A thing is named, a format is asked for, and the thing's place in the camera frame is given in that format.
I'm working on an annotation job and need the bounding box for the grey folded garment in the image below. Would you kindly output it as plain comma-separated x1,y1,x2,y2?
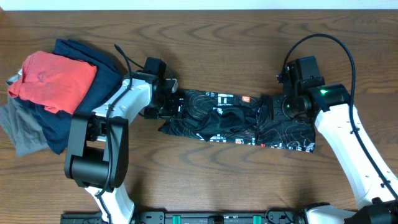
1,96,49,157

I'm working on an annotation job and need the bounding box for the black orange patterned jersey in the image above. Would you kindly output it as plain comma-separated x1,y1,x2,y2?
159,89,316,152

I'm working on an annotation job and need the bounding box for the navy folded garment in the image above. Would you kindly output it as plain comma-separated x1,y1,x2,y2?
16,39,122,154

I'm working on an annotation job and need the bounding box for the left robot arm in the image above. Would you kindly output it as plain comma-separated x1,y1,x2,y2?
60,57,180,223

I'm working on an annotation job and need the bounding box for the orange folded shirt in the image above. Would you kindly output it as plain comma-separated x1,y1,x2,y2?
8,51,97,114

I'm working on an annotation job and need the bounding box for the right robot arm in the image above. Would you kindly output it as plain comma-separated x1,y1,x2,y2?
271,56,397,223

